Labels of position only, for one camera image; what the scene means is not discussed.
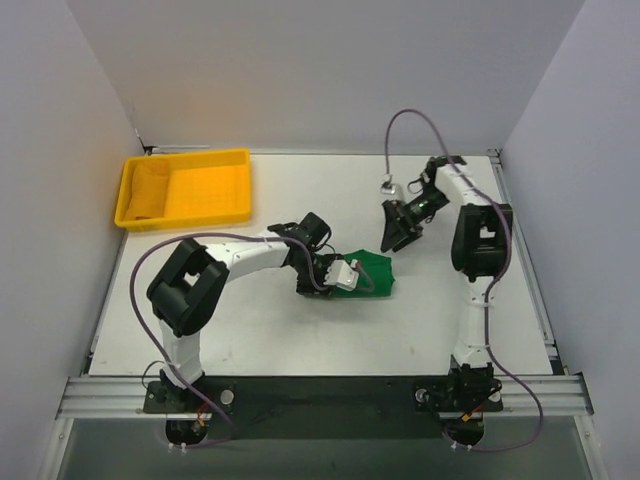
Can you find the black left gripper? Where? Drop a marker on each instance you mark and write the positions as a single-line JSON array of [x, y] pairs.
[[310, 288]]

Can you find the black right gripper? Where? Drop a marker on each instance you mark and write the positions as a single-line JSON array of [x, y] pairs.
[[403, 223]]

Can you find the green t-shirt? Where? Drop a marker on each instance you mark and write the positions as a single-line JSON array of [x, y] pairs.
[[378, 281]]

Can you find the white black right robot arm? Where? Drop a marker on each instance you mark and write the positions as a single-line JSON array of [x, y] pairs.
[[480, 254]]

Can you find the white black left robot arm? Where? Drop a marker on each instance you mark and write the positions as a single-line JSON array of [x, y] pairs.
[[186, 291]]

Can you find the yellow plastic bin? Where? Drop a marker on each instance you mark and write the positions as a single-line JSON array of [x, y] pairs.
[[206, 188]]

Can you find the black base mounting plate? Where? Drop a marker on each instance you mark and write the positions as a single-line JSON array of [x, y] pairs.
[[322, 407]]

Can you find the rolled yellow t-shirt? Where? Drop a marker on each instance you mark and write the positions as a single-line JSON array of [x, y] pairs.
[[148, 190]]

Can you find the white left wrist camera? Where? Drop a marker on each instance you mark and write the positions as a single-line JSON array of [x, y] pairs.
[[342, 274]]

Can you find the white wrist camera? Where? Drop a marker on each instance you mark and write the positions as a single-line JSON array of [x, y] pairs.
[[389, 187], [342, 274]]

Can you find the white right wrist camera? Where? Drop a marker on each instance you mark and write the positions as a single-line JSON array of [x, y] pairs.
[[389, 187]]

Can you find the aluminium right side rail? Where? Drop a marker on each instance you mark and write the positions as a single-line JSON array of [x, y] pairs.
[[524, 257]]

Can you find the aluminium front frame rail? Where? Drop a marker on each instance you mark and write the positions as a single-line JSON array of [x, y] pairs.
[[122, 397]]

